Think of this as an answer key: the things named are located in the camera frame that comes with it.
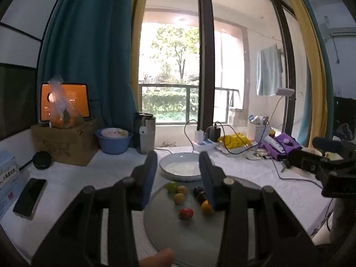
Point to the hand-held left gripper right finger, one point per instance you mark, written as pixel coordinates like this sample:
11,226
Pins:
208,183

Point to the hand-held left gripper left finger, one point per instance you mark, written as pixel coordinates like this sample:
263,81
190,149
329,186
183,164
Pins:
148,178

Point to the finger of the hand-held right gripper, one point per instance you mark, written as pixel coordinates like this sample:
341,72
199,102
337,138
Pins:
326,144

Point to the dark plum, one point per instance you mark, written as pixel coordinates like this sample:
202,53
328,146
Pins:
198,191
200,199

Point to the orange tangerine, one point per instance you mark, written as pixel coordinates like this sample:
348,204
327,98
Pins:
206,206

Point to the green lime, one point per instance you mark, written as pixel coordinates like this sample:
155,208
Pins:
172,186

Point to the small yellow lemon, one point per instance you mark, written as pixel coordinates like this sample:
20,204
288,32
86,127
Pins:
181,189

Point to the white plate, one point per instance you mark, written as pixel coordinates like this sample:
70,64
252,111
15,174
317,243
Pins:
178,167

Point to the brown kiwi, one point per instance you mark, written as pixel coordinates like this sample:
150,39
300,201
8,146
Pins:
179,199

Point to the red tomato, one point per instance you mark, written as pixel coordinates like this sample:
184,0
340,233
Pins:
185,213

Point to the round grey tray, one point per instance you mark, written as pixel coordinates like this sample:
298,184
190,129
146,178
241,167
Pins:
180,236

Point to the person's left hand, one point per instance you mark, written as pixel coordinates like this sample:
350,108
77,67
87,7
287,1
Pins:
158,259

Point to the purple pouch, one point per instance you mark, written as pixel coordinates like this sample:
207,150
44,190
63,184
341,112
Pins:
289,141

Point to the white power strip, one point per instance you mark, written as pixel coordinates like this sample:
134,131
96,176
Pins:
204,146

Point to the black monitor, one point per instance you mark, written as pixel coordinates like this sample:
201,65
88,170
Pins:
346,111

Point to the steel kettle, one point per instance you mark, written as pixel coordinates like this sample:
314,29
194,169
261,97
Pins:
144,133

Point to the white charger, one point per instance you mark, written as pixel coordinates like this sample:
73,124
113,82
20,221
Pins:
199,136

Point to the blue basin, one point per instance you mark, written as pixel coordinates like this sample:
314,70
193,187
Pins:
114,144

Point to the black charger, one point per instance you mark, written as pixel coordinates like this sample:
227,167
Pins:
213,133

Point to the yellow cloth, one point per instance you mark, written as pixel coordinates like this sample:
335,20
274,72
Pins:
235,140

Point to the white tube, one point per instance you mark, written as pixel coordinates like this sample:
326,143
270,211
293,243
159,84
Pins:
274,143

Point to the white desk lamp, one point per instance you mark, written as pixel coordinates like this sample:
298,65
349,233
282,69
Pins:
286,91

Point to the white woven basket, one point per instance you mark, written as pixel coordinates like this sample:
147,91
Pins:
257,133

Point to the yellow curtain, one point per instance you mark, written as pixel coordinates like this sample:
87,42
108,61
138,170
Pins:
137,33
314,75

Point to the cardboard box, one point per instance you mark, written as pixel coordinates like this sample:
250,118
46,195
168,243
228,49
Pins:
66,144

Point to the balcony railing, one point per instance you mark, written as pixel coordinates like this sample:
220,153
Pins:
167,87

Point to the light blue hanging towel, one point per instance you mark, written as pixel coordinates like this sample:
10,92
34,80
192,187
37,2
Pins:
268,69

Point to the tablet with orange screen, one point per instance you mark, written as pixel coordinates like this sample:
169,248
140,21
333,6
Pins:
78,100

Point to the black round speaker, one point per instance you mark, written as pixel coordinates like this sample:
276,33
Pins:
41,160

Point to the plastic bag of oranges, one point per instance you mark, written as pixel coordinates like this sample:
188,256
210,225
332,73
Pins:
59,108

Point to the white air conditioner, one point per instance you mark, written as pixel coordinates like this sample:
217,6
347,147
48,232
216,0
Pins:
342,30

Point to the black smartphone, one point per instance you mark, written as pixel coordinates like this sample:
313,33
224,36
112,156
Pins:
29,199

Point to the blue and white box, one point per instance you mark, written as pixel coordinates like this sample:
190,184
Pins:
8,183

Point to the dark door frame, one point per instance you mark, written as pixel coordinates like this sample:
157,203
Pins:
205,61

